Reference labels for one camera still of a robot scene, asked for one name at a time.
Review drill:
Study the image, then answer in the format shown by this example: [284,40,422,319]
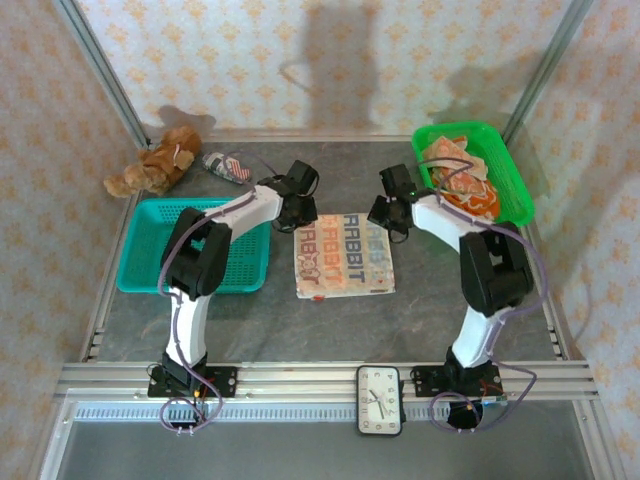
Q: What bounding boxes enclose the wide aluminium mounting rail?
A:
[54,360,600,401]

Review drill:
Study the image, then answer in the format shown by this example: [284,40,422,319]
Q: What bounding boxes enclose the towel with bunny faces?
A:
[421,134,490,184]

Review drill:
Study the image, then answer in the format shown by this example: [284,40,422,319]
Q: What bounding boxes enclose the slotted grey cable duct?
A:
[74,405,576,422]

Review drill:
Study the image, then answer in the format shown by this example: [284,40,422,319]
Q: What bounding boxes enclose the brown teddy bear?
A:
[103,125,203,199]

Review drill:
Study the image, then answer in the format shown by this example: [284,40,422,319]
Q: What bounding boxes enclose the white black alarm clock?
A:
[355,365,405,439]

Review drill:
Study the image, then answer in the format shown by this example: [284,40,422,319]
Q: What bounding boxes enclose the towel with rabbit lettering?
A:
[293,210,397,301]

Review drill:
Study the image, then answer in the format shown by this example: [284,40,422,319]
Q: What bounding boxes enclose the aluminium frame post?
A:
[499,0,596,149]
[52,0,152,150]

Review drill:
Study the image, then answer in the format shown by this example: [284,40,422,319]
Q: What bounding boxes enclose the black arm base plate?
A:
[410,365,503,400]
[147,366,239,400]

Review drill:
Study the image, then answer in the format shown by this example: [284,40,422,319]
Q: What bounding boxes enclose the green plastic basket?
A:
[410,121,536,229]

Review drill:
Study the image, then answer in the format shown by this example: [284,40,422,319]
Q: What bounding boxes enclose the teal plastic basket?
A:
[116,197,273,295]

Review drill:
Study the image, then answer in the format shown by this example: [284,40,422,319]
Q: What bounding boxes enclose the orange towel with flowers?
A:
[437,169,502,224]

